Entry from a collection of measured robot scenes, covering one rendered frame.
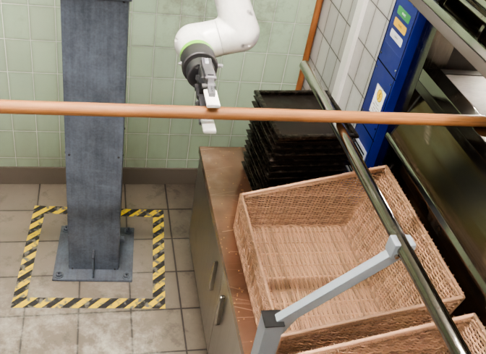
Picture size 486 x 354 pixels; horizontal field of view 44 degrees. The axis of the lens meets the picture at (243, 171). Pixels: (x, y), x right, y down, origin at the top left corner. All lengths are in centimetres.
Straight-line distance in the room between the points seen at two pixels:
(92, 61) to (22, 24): 66
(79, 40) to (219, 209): 71
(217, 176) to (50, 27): 94
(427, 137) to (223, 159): 81
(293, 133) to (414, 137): 37
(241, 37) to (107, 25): 49
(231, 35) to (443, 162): 68
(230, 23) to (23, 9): 115
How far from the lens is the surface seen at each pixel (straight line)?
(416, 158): 183
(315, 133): 193
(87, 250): 251
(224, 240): 193
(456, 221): 166
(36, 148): 291
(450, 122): 158
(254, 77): 276
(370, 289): 191
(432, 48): 185
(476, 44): 141
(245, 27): 163
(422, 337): 159
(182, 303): 249
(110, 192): 229
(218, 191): 211
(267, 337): 128
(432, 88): 181
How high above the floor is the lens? 192
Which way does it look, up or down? 37 degrees down
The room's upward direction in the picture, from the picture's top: 11 degrees clockwise
